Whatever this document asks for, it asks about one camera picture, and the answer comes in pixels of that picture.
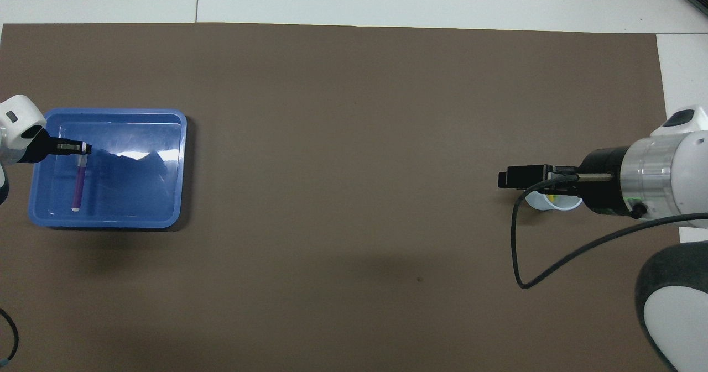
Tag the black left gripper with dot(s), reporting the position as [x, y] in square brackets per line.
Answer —
[38, 146]

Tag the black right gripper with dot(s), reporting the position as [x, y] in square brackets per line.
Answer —
[600, 187]

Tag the purple highlighter pen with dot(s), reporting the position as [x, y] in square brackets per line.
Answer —
[79, 187]

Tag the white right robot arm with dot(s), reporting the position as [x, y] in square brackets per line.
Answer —
[664, 178]

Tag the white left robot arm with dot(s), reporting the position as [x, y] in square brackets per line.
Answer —
[14, 123]

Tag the translucent plastic cup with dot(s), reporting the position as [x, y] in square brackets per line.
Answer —
[553, 202]

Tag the blue plastic tray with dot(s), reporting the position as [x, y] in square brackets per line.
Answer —
[163, 206]

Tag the brown table mat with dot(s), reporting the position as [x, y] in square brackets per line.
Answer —
[354, 112]

